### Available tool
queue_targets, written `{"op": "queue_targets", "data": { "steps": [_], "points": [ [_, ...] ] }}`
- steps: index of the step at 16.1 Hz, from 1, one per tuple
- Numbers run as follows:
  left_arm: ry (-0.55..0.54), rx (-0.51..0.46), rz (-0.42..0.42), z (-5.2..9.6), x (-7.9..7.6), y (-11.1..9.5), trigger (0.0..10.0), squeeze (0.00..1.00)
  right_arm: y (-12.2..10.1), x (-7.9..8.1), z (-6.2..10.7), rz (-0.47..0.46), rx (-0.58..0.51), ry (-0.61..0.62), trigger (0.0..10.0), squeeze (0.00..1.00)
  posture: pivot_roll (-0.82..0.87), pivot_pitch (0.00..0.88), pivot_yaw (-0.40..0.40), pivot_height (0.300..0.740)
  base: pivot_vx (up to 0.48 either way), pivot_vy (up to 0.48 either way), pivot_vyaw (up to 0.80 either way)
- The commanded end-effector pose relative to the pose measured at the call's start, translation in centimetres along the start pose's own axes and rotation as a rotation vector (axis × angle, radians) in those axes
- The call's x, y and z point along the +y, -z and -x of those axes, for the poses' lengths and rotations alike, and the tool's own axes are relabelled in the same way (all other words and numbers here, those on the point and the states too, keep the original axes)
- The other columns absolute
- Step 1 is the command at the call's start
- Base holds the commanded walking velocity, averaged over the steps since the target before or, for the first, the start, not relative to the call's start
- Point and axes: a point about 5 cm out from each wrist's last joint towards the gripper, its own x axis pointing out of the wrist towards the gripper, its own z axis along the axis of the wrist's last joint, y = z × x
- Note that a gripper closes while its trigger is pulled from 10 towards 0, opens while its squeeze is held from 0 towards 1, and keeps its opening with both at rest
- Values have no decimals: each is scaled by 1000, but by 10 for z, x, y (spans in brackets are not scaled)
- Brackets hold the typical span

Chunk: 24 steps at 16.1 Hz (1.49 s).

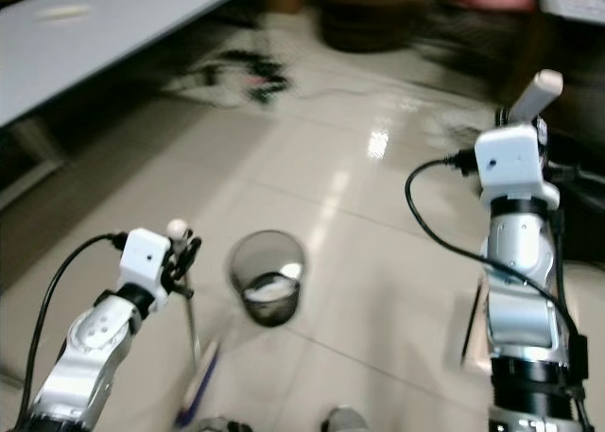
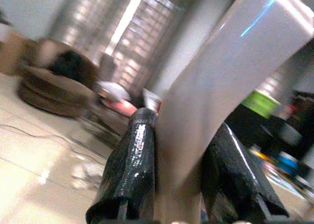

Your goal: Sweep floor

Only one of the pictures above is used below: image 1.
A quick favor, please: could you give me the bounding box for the white long table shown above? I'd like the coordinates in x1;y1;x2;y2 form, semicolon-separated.
0;0;268;128

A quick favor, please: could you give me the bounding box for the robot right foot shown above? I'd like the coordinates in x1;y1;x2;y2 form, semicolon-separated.
320;406;370;432

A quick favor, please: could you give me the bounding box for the dark round stool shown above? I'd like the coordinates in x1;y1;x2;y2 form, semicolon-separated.
317;0;436;55

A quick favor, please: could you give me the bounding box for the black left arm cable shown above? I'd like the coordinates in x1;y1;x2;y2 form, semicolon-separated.
38;231;130;425

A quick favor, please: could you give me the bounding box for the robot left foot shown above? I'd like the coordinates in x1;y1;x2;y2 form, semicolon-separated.
197;416;251;432

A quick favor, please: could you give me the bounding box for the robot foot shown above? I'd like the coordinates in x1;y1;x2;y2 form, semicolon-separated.
197;416;251;432
320;406;370;432

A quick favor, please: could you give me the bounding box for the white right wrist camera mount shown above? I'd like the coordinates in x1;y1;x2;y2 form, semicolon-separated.
475;122;550;212

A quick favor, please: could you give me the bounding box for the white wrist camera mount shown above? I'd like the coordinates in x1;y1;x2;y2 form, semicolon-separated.
117;228;174;292
475;122;550;212

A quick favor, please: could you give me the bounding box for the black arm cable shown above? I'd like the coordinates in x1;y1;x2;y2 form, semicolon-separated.
38;231;130;425
404;150;589;423

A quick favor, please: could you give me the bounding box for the grey mesh waste bin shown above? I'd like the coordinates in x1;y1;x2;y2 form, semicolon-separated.
226;229;309;328

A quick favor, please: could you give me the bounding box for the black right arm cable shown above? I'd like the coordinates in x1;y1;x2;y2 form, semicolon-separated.
404;150;589;423

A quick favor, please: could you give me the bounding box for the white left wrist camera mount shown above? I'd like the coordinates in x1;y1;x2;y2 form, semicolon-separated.
117;228;174;292

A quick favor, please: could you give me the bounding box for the broom with blue bristles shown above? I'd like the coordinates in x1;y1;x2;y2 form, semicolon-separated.
166;218;221;425

